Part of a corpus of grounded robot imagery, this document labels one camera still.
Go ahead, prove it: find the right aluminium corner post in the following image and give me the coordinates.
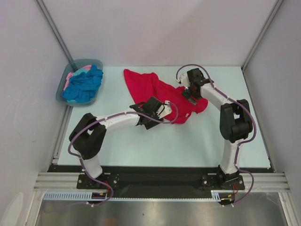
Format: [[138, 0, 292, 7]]
[[241, 0, 285, 73]]

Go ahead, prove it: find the light teal t shirt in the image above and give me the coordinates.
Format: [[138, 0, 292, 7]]
[[63, 68, 88, 90]]

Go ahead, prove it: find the aluminium front rail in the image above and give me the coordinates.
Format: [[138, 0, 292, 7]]
[[34, 173, 290, 192]]

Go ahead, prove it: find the aluminium corner post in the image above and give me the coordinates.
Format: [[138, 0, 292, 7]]
[[241, 0, 285, 73], [34, 0, 73, 62]]

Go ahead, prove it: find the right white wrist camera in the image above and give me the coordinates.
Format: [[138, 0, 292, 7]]
[[176, 73, 190, 87]]

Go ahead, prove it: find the pink t shirt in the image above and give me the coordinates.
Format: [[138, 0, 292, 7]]
[[63, 65, 92, 90]]

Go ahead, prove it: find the slotted cable duct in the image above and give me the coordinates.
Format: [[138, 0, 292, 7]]
[[43, 191, 234, 202]]

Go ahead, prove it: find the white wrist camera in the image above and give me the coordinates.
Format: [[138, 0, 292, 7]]
[[157, 101, 172, 119], [176, 73, 190, 87]]

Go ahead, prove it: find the red t shirt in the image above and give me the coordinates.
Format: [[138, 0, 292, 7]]
[[123, 69, 208, 124]]

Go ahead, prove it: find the blue t shirt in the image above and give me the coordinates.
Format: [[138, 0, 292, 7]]
[[63, 65, 103, 103]]

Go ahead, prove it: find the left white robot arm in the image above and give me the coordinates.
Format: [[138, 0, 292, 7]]
[[69, 97, 172, 188]]

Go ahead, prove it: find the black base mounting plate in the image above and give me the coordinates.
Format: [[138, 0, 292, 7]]
[[48, 165, 273, 199]]

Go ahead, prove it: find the translucent blue plastic basket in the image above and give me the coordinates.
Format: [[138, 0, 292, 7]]
[[55, 59, 103, 106]]

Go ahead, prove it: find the left aluminium corner post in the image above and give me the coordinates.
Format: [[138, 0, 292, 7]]
[[34, 0, 73, 62]]

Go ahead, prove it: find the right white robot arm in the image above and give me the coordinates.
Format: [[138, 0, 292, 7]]
[[176, 66, 256, 189]]

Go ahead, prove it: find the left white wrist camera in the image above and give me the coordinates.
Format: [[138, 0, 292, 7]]
[[157, 101, 172, 119]]

